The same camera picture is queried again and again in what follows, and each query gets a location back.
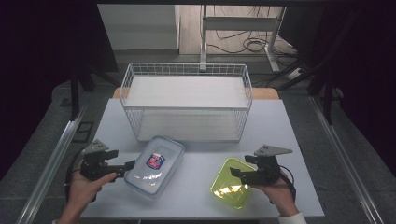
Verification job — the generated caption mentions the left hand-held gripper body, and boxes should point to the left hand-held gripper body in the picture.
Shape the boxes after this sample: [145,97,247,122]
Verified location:
[79,139,118,183]

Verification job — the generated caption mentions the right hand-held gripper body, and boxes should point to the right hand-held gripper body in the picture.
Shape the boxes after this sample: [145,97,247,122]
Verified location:
[248,144,294,187]

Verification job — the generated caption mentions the clear container with green lid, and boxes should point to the clear container with green lid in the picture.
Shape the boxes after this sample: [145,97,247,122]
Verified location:
[209,157,258,210]

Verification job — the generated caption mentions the clear container with blue-rimmed lid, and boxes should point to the clear container with blue-rimmed lid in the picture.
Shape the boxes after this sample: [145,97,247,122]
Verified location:
[123,134,186,199]

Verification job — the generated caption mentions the person's left hand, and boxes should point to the person's left hand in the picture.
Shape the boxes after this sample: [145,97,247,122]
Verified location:
[65,169,118,216]

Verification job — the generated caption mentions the person's right hand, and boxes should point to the person's right hand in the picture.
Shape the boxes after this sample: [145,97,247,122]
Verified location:
[250,174,297,217]

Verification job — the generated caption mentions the black floor socket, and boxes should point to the black floor socket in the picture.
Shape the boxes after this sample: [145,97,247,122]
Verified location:
[72,120,95,144]

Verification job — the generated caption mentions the white sleeve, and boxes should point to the white sleeve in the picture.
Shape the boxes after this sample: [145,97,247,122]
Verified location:
[277,211,308,224]

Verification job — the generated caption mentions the wooden board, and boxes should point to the wooden board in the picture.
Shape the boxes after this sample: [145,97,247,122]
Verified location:
[111,86,280,101]

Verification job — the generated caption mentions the black metal stand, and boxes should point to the black metal stand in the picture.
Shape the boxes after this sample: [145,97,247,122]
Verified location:
[274,12,362,126]
[68,46,120,123]

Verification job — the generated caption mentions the white power strip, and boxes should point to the white power strip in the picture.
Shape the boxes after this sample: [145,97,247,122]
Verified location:
[284,67,305,81]

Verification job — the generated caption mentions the white cabinet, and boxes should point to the white cabinet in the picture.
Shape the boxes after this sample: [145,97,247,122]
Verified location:
[96,3,181,51]

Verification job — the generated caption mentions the dark curtain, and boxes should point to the dark curtain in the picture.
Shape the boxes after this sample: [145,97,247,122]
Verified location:
[278,0,396,178]

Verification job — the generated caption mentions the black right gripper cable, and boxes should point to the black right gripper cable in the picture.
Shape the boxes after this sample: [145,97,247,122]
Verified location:
[277,164,297,204]

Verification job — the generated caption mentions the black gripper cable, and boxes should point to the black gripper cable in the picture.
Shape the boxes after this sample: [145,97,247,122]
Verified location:
[64,148,84,202]
[277,164,297,204]

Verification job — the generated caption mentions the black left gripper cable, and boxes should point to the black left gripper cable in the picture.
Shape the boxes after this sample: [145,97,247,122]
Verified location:
[64,148,84,202]

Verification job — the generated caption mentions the aluminium rail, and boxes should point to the aluminium rail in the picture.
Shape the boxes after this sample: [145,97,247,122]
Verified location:
[307,94,385,224]
[15,104,89,224]

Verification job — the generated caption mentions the white wire shelf rack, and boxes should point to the white wire shelf rack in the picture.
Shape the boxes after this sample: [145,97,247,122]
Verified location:
[120,62,254,144]

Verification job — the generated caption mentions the black floor cables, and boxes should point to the black floor cables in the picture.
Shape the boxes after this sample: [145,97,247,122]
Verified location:
[206,6,298,58]

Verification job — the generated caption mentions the white metal desk frame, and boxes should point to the white metal desk frame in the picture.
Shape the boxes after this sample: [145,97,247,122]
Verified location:
[199,4,289,73]

